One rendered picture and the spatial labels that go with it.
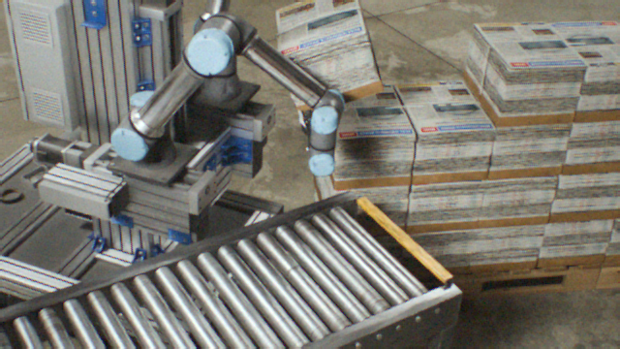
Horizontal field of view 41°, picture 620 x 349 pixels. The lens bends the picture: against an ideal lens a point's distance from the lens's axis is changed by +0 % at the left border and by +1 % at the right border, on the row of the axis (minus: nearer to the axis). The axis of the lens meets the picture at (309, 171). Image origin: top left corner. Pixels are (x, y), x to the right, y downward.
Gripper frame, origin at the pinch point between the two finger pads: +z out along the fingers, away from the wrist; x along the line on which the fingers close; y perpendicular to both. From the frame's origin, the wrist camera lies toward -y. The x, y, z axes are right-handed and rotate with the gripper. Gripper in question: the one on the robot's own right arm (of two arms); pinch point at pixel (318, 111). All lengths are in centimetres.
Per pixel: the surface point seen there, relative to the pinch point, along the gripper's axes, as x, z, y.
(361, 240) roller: -4.1, -43.5, -21.2
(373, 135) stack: -14.0, 9.8, -21.1
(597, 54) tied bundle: -97, 28, -28
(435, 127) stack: -35.3, 15.3, -29.2
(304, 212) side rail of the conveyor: 11.0, -31.1, -14.5
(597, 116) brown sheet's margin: -91, 19, -47
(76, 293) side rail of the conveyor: 69, -67, 8
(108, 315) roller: 60, -75, 4
